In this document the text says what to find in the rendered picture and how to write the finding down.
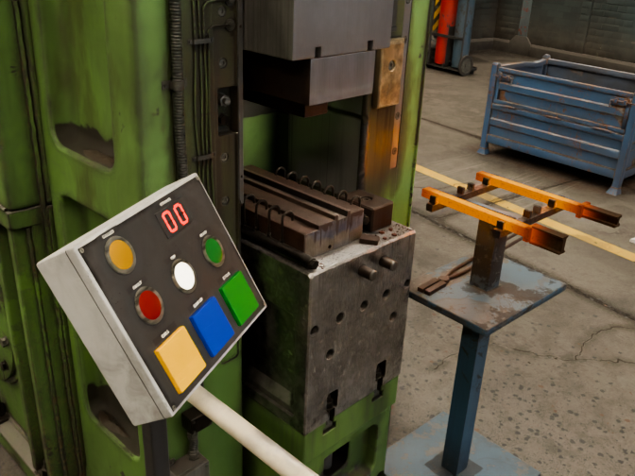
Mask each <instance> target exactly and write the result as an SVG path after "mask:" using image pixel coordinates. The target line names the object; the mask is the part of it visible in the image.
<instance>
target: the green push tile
mask: <svg viewBox="0 0 635 476"><path fill-rule="evenodd" d="M218 291H219V292H220V294H221V296H222V297H223V299H224V301H225V302H226V304H227V306H228V308H229V310H230V312H231V313H232V316H233V318H234V320H235V322H236V323H237V325H238V327H239V326H242V325H243V324H244V323H245V321H246V320H247V319H248V318H249V317H250V316H251V315H252V313H253V312H254V311H255V310H256V309H257V308H258V307H259V303H258V302H257V300H256V298H255V296H254V295H253V293H252V291H251V289H250V288H249V285H248V283H247V281H246V279H245V277H244V275H243V273H242V272H241V271H237V272H235V273H234V274H233V275H232V276H231V277H230V278H229V279H228V280H227V281H226V282H225V283H224V284H223V285H222V286H221V287H220V288H219V289H218Z"/></svg>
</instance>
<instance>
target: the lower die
mask: <svg viewBox="0 0 635 476"><path fill-rule="evenodd" d="M244 170H246V171H249V172H251V173H253V174H255V175H258V176H260V177H263V178H265V179H269V180H272V181H274V182H277V183H279V184H281V185H283V186H286V187H288V188H291V189H293V190H296V191H298V192H301V193H303V194H306V195H308V196H311V197H313V198H316V199H318V200H321V201H323V202H326V203H328V204H331V205H333V206H336V207H337V208H340V209H342V210H345V211H347V212H348V215H347V217H345V218H343V219H340V220H338V215H337V214H335V213H332V212H328V211H326V210H324V209H321V208H320V207H317V206H315V205H312V204H310V203H308V202H305V201H303V200H300V199H298V198H295V197H293V196H291V195H288V194H285V193H283V192H280V191H278V190H275V189H273V188H271V187H268V186H266V185H264V184H262V183H259V182H257V181H255V180H252V179H250V178H246V177H244V197H245V196H246V195H247V194H254V195H255V203H253V198H252V196H249V197H248V198H247V199H246V222H247V226H249V227H251V228H253V229H254V227H255V205H256V203H257V201H258V200H260V199H265V200H266V201H267V204H268V209H267V210H266V204H265V202H261V203H260V204H259V205H258V228H259V231H260V232H262V233H264V234H267V213H268V210H269V208H270V207H271V206H272V205H279V206H280V207H281V213H280V214H278V208H273V209H272V211H271V213H270V233H271V237H272V238H274V239H276V240H278V241H280V239H281V219H282V215H283V213H284V212H286V211H292V212H293V213H294V221H291V213H288V214H286V215H285V217H284V220H283V239H284V242H285V243H286V244H287V245H289V246H291V247H293V248H295V249H297V250H299V251H301V252H304V253H306V254H308V255H310V256H312V257H316V256H317V255H320V254H322V253H325V252H327V251H330V250H332V249H334V248H337V247H340V246H343V245H345V244H347V243H349V242H352V241H354V240H356V239H359V238H360V237H361V234H362V229H363V216H364V209H363V208H361V207H358V206H356V205H353V204H352V205H350V203H349V202H346V201H344V200H341V199H336V197H334V196H331V195H327V194H323V193H322V192H320V191H318V190H315V189H313V190H312V189H310V187H307V186H305V185H302V184H298V183H297V182H296V181H293V180H290V179H286V178H284V177H281V176H279V175H277V176H275V174H273V173H271V172H268V171H267V170H264V169H262V168H259V167H256V166H254V165H247V166H244ZM329 245H331V248H330V249H329V248H328V246H329Z"/></svg>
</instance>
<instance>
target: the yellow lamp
mask: <svg viewBox="0 0 635 476"><path fill-rule="evenodd" d="M110 256H111V259H112V262H113V263H114V264H115V265H116V266H117V267H118V268H120V269H128V268H130V267H131V265H132V262H133V256H132V252H131V250H130V248H129V246H128V245H127V244H126V243H125V242H123V241H120V240H115V241H113V242H112V243H111V246H110Z"/></svg>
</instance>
